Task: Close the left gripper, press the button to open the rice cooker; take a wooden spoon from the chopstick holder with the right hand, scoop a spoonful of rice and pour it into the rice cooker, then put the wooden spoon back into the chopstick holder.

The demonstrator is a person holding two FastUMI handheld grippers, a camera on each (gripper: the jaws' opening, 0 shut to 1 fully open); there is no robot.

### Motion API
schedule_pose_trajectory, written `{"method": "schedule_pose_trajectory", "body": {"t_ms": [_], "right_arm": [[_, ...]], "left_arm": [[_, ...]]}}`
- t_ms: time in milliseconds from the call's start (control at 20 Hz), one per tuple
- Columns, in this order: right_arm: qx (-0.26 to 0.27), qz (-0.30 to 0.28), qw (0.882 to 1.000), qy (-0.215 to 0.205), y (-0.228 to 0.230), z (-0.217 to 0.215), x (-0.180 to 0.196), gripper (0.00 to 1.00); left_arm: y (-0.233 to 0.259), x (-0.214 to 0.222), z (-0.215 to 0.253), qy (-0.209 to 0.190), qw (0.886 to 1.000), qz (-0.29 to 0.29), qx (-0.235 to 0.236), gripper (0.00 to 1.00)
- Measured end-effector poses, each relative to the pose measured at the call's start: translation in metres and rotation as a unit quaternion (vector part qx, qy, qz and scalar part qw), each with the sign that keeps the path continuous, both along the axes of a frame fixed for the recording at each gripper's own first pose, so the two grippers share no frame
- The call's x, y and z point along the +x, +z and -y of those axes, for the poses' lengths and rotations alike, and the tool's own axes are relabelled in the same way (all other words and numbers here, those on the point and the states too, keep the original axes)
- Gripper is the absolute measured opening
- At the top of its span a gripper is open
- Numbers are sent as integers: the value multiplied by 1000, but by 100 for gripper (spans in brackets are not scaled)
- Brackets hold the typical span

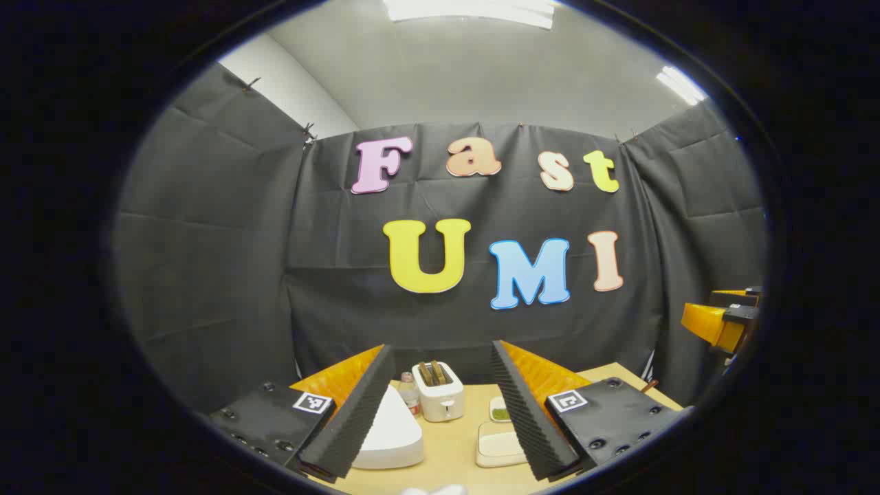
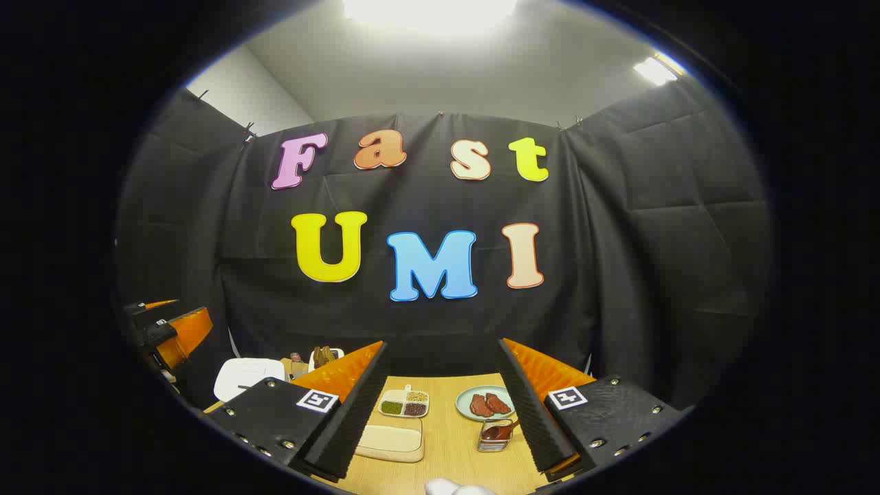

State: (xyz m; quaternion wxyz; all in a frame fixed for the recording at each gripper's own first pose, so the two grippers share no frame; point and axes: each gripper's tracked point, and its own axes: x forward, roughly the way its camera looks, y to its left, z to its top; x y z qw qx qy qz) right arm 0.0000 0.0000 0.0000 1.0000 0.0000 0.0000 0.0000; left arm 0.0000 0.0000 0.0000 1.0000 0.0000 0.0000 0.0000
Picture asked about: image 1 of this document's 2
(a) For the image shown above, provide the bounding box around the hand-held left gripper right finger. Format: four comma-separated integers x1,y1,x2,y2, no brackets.
489,340,688,482

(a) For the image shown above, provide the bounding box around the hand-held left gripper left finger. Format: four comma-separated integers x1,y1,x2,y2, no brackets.
206,344,397,483

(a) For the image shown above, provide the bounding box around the white rice cooker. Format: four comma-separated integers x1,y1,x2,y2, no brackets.
352,384,426,470

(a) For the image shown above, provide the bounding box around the small bottle with red label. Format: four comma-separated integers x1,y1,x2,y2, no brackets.
397,372,421,417

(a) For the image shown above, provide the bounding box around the white toaster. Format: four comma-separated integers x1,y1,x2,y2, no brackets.
411,361,465,423

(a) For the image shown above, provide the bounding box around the black backdrop cloth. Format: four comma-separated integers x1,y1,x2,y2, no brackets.
113,62,767,417

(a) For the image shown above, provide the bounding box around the small ceiling light panel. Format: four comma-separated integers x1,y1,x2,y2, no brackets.
657,66,707,105

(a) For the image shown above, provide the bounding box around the large ceiling light panel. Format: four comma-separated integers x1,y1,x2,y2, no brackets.
383,0,556,30

